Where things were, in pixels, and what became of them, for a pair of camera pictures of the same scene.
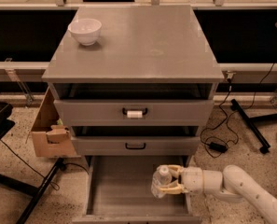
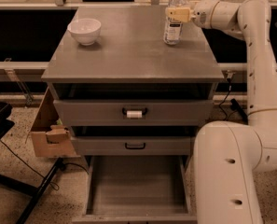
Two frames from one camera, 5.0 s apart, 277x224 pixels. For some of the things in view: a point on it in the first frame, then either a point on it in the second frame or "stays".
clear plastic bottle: (161, 177) -> (173, 30)
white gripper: (192, 178) -> (205, 14)
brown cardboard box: (51, 138) stays
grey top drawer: (135, 112) stays
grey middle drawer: (135, 146) stays
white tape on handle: (134, 114) stays
